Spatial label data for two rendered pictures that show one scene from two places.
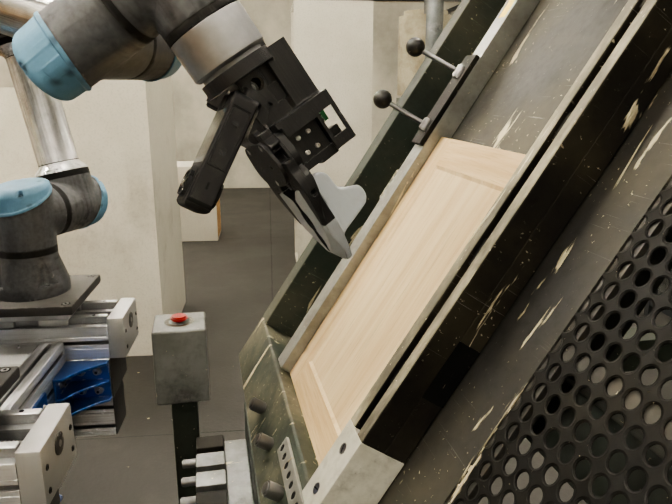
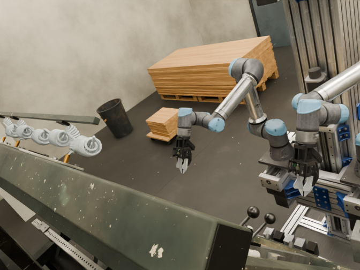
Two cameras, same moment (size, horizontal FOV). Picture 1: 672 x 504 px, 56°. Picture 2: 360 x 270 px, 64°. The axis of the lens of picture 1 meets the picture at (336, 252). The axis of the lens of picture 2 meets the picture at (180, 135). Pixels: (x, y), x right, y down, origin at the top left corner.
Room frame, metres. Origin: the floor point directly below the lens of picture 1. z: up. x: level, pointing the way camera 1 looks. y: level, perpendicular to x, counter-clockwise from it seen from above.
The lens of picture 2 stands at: (1.84, -0.53, 2.21)
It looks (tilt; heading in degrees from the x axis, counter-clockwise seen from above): 27 degrees down; 154
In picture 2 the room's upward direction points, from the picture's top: 24 degrees counter-clockwise
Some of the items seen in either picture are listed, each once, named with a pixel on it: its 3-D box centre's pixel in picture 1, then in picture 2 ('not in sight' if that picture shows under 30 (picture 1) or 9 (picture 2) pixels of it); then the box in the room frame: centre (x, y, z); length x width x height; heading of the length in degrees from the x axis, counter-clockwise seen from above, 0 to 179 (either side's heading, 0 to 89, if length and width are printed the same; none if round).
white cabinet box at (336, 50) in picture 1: (330, 140); not in sight; (5.16, 0.05, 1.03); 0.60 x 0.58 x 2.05; 6
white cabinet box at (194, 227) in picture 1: (188, 200); not in sight; (6.12, 1.46, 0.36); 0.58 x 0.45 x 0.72; 96
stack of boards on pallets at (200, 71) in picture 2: not in sight; (207, 72); (-2.67, 2.84, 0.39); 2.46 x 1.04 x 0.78; 6
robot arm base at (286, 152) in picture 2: not in sight; (280, 147); (0.78, 0.59, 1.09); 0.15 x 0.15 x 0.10
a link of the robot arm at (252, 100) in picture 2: not in sight; (252, 99); (0.65, 0.61, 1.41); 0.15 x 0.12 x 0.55; 173
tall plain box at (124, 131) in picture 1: (115, 187); not in sight; (3.67, 1.30, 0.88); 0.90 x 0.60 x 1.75; 6
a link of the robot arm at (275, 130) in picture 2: not in sight; (275, 132); (0.78, 0.59, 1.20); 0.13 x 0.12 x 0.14; 173
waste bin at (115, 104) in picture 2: not in sight; (115, 119); (-3.48, 0.95, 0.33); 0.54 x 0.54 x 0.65
